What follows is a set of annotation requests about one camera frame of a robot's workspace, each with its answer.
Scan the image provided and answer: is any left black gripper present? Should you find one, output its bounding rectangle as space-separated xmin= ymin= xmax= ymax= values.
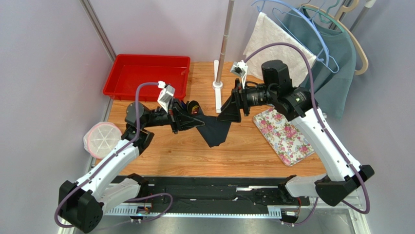
xmin=143 ymin=97 xmax=204 ymax=134

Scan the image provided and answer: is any iridescent spoon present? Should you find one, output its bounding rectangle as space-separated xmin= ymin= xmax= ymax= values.
xmin=187 ymin=100 xmax=200 ymax=115

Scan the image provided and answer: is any black paper napkin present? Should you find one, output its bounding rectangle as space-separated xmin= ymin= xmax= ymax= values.
xmin=196 ymin=114 xmax=231 ymax=148

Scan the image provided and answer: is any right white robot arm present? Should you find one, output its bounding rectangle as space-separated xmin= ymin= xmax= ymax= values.
xmin=217 ymin=60 xmax=374 ymax=206

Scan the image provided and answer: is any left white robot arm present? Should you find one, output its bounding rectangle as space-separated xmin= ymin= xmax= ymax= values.
xmin=54 ymin=98 xmax=205 ymax=233

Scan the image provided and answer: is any white stand with metal pole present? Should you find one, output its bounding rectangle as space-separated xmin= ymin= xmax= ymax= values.
xmin=212 ymin=0 xmax=235 ymax=113

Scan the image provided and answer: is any floral tray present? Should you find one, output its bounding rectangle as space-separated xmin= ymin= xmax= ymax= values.
xmin=253 ymin=108 xmax=315 ymax=166

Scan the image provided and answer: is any red plastic bin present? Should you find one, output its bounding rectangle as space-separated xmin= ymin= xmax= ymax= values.
xmin=103 ymin=54 xmax=190 ymax=101

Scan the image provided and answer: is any white mesh laundry bag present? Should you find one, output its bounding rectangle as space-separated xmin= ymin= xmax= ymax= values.
xmin=83 ymin=122 xmax=122 ymax=159

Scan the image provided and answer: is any white towel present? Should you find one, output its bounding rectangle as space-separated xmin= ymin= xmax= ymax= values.
xmin=244 ymin=12 xmax=317 ymax=87

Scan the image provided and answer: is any teal shirt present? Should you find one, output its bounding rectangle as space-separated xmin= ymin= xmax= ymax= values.
xmin=283 ymin=11 xmax=357 ymax=119

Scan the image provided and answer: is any teal hanger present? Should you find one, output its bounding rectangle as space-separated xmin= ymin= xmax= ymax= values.
xmin=312 ymin=0 xmax=345 ymax=32

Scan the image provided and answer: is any beige wooden hanger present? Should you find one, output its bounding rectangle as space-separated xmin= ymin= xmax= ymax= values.
xmin=300 ymin=0 xmax=369 ymax=78

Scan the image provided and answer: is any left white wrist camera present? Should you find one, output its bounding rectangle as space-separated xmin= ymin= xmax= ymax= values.
xmin=157 ymin=81 xmax=175 ymax=112

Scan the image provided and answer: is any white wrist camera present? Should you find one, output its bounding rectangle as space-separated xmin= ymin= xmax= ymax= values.
xmin=230 ymin=60 xmax=248 ymax=88
xmin=157 ymin=81 xmax=175 ymax=112

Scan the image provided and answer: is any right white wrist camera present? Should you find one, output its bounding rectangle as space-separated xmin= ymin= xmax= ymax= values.
xmin=230 ymin=60 xmax=248 ymax=88

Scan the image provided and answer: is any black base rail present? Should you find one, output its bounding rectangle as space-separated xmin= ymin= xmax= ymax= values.
xmin=108 ymin=176 xmax=316 ymax=218

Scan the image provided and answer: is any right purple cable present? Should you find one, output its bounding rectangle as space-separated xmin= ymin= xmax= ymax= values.
xmin=244 ymin=42 xmax=371 ymax=227

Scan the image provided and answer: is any blue wire hanger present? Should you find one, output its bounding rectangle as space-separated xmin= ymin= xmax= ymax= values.
xmin=251 ymin=0 xmax=340 ymax=74

